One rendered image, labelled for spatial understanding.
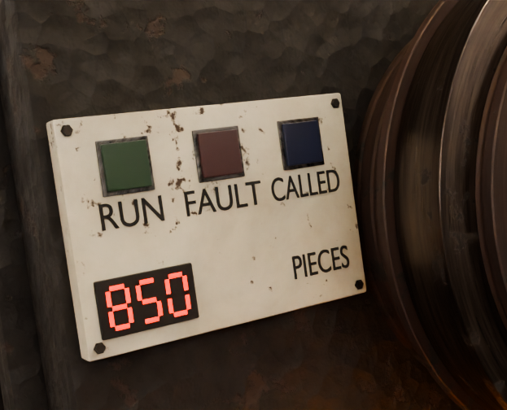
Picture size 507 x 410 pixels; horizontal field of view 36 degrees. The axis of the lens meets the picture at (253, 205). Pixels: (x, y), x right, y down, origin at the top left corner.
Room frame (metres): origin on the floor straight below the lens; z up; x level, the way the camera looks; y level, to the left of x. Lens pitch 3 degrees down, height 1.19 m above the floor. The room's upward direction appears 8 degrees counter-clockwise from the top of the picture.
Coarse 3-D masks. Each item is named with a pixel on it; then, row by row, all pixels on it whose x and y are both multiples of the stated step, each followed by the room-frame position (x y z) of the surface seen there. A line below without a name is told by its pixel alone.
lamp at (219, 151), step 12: (216, 132) 0.63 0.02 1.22; (228, 132) 0.64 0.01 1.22; (204, 144) 0.63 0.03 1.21; (216, 144) 0.63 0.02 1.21; (228, 144) 0.64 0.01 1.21; (204, 156) 0.63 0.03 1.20; (216, 156) 0.63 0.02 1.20; (228, 156) 0.64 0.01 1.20; (240, 156) 0.64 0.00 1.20; (204, 168) 0.63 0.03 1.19; (216, 168) 0.63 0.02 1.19; (228, 168) 0.64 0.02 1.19; (240, 168) 0.64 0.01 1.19
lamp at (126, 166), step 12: (108, 144) 0.59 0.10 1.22; (120, 144) 0.59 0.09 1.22; (132, 144) 0.60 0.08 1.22; (144, 144) 0.60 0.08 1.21; (108, 156) 0.59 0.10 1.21; (120, 156) 0.59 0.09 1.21; (132, 156) 0.60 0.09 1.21; (144, 156) 0.60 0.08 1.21; (108, 168) 0.59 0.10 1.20; (120, 168) 0.59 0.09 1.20; (132, 168) 0.60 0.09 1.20; (144, 168) 0.60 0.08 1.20; (108, 180) 0.59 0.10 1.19; (120, 180) 0.59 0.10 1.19; (132, 180) 0.60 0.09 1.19; (144, 180) 0.60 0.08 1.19; (108, 192) 0.59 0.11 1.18
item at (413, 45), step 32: (448, 0) 0.68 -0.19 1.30; (416, 64) 0.66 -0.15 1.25; (384, 96) 0.73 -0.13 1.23; (384, 128) 0.64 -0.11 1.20; (384, 160) 0.64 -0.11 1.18; (384, 192) 0.63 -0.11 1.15; (384, 224) 0.63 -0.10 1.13; (384, 256) 0.64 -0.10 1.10; (384, 288) 0.71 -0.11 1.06; (416, 320) 0.64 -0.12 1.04; (416, 352) 0.74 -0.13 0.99; (448, 384) 0.65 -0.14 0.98
